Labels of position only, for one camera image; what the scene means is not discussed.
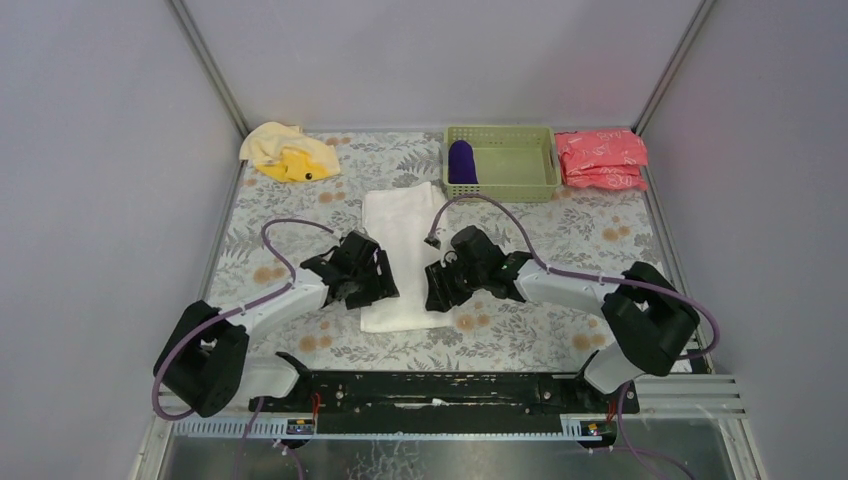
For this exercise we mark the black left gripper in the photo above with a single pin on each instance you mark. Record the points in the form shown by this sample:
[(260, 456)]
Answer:
[(370, 279)]

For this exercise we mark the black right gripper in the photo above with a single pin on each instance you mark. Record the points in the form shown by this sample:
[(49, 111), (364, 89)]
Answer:
[(444, 285)]

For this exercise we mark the white towel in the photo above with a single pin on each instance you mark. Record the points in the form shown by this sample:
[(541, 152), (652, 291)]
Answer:
[(399, 220)]

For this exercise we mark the purple microfibre towel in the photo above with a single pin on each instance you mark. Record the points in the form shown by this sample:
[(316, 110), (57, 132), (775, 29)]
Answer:
[(461, 163)]

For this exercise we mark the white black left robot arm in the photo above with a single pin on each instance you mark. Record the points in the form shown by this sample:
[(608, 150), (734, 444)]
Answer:
[(204, 361)]

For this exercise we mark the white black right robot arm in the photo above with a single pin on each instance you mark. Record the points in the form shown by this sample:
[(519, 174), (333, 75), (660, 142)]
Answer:
[(651, 323)]

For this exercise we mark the green perforated plastic basket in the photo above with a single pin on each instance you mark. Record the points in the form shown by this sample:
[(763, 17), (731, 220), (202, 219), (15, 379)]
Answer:
[(514, 164)]

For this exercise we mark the yellow duck towel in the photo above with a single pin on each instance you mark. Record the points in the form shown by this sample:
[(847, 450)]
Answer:
[(286, 155)]

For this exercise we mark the pink patterned plastic package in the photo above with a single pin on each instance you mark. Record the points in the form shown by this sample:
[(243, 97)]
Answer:
[(608, 159)]

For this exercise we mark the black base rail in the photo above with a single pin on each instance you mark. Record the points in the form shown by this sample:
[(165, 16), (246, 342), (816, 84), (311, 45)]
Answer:
[(427, 402)]

